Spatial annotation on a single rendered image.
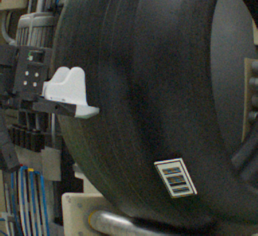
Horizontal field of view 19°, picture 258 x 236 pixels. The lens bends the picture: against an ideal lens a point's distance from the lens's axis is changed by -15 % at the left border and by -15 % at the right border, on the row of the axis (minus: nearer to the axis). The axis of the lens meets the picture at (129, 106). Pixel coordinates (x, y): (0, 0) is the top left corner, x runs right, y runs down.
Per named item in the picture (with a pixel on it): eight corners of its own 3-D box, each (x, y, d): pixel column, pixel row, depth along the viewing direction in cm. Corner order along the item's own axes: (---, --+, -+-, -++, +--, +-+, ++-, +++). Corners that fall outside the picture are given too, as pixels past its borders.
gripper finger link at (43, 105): (82, 105, 101) (23, 95, 96) (80, 118, 101) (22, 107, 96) (64, 102, 105) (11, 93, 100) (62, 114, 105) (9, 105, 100)
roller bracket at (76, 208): (64, 238, 135) (60, 191, 134) (228, 220, 156) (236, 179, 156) (72, 242, 132) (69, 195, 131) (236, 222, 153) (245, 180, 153)
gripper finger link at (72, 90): (117, 72, 105) (53, 62, 100) (109, 122, 105) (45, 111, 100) (103, 72, 108) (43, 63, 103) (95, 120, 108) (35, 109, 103)
